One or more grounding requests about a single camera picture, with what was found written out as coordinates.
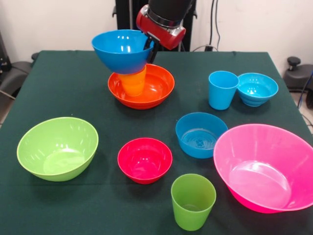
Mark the large blue bowl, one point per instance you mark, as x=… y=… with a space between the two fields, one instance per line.
x=122 y=58

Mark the black pedestal foot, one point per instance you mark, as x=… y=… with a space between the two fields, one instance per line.
x=298 y=73
x=17 y=71

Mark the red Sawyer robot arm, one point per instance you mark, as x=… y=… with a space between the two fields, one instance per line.
x=168 y=9

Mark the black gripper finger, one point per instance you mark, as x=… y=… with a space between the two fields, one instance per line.
x=154 y=52
x=148 y=42

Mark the black equipment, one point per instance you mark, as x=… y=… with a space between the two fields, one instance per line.
x=3 y=56

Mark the blue cup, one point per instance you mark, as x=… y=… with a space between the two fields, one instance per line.
x=220 y=95

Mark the orange cup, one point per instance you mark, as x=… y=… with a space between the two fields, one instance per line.
x=133 y=84

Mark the dark green tablecloth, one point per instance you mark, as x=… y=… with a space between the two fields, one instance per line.
x=110 y=122

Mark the orange-red bowl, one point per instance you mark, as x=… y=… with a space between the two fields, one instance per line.
x=161 y=85

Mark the blue flat-bottomed bowl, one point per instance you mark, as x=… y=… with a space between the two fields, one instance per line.
x=195 y=137

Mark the green bowl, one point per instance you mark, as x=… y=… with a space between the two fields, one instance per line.
x=56 y=149

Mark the green cup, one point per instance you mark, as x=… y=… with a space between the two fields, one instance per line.
x=193 y=203

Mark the small pink-red bowl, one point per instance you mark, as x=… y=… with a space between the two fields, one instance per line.
x=144 y=161

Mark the small light blue ribbed bowl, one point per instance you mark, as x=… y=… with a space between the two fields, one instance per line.
x=259 y=85

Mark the large pink bowl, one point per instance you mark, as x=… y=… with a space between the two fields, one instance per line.
x=264 y=166

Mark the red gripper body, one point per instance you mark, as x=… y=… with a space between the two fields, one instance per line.
x=161 y=34

